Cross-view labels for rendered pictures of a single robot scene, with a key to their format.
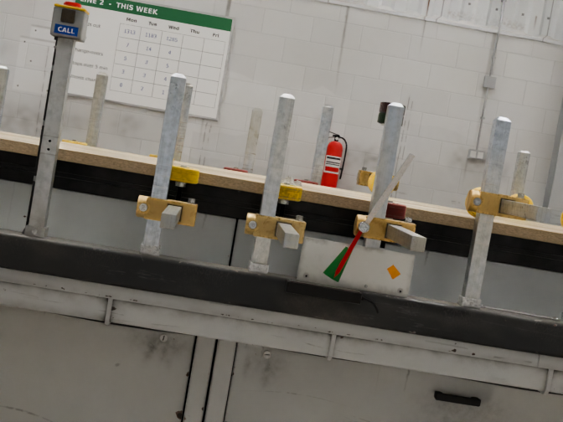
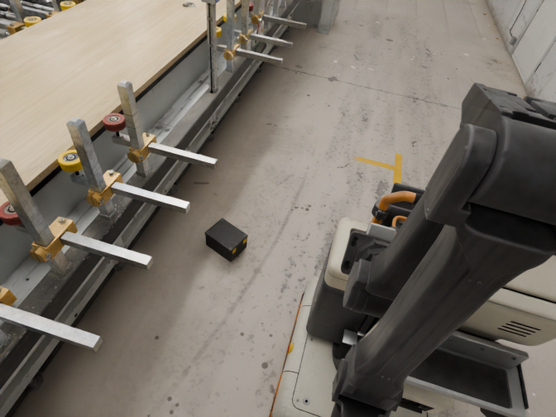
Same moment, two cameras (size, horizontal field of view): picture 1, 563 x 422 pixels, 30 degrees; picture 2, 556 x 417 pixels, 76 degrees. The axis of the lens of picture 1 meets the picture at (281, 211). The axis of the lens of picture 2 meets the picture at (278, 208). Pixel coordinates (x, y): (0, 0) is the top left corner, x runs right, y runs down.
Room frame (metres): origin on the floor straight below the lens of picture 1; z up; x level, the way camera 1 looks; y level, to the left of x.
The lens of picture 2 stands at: (1.53, 2.18, 1.73)
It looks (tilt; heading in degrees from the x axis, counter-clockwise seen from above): 47 degrees down; 283
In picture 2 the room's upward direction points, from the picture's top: 9 degrees clockwise
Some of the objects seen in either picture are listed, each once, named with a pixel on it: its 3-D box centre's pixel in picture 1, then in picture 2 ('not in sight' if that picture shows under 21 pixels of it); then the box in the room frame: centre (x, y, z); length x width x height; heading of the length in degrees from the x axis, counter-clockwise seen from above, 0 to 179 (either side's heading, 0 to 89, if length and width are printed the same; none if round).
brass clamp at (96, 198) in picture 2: not in sight; (104, 189); (2.31, 1.50, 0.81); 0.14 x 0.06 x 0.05; 94
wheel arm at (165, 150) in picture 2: not in sight; (164, 150); (2.24, 1.23, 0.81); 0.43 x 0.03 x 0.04; 4
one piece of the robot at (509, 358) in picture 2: not in sight; (445, 364); (1.21, 1.78, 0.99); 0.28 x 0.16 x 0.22; 3
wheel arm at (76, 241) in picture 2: not in sight; (83, 243); (2.21, 1.73, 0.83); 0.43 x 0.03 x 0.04; 4
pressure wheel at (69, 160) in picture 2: not in sight; (75, 169); (2.42, 1.50, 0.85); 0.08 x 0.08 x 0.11
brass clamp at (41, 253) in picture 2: not in sight; (53, 239); (2.29, 1.75, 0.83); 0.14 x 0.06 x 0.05; 94
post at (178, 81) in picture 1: (162, 177); (230, 40); (2.39, 0.28, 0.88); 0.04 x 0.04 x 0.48; 4
